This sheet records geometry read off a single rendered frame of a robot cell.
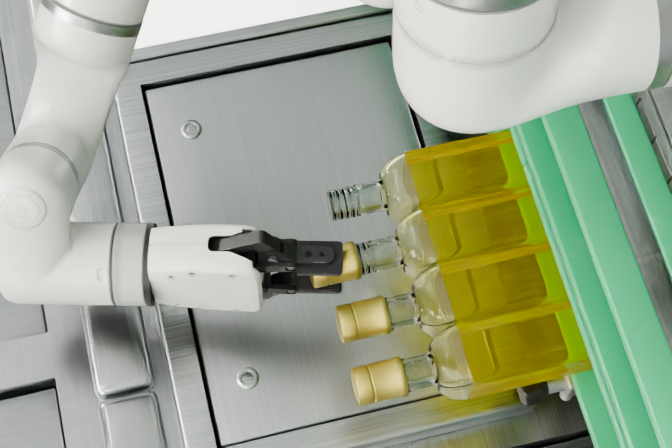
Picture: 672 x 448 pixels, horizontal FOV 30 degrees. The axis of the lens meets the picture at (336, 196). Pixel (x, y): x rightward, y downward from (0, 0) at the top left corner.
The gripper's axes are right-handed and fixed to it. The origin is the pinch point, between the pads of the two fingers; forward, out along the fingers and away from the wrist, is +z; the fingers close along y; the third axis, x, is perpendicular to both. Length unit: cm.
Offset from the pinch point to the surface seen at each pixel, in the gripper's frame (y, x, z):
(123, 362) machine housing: -12.8, -5.1, -19.0
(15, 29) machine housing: -15, 34, -35
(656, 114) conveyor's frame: 14.9, 8.0, 27.6
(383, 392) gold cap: 0.7, -11.8, 5.7
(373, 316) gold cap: 1.6, -5.2, 4.8
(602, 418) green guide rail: -3.5, -12.6, 25.4
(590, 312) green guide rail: 6.1, -6.2, 22.8
